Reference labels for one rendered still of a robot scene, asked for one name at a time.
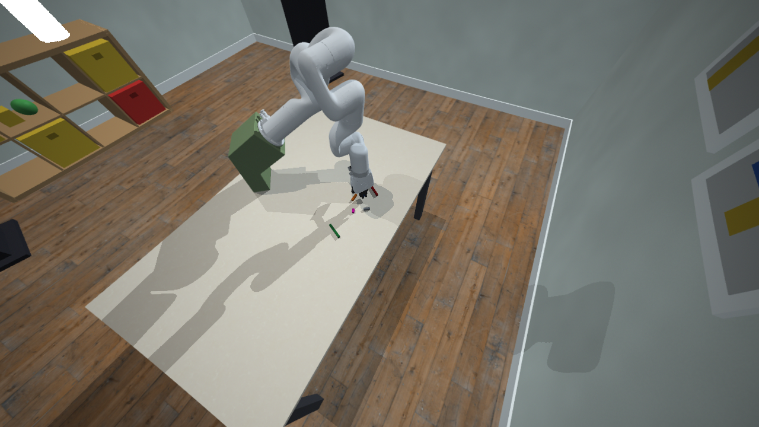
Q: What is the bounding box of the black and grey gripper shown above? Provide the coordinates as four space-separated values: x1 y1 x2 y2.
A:
350 168 374 199

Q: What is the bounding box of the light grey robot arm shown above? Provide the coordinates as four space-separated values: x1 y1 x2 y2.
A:
258 27 369 178

